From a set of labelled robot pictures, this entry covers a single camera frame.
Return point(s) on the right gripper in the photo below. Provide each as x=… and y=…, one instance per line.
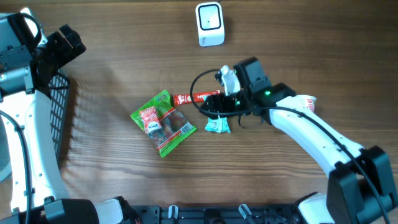
x=216, y=108

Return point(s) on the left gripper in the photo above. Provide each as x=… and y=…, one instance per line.
x=68, y=53

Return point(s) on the teal snack wrapper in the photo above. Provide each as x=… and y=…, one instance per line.
x=219, y=125

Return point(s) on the red Nescafe stick sachet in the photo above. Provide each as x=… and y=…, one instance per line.
x=197, y=97

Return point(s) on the green candy bag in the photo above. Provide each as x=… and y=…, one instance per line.
x=165, y=126

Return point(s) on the cup noodles container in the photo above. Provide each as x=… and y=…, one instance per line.
x=309, y=101

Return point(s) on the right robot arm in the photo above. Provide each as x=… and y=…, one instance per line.
x=361, y=186

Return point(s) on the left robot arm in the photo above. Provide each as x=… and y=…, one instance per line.
x=29, y=62

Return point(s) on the white barcode scanner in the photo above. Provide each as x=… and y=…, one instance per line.
x=210, y=24

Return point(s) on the grey plastic mesh basket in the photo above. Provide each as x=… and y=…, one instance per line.
x=57, y=121

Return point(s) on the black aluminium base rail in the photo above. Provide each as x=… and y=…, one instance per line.
x=266, y=214

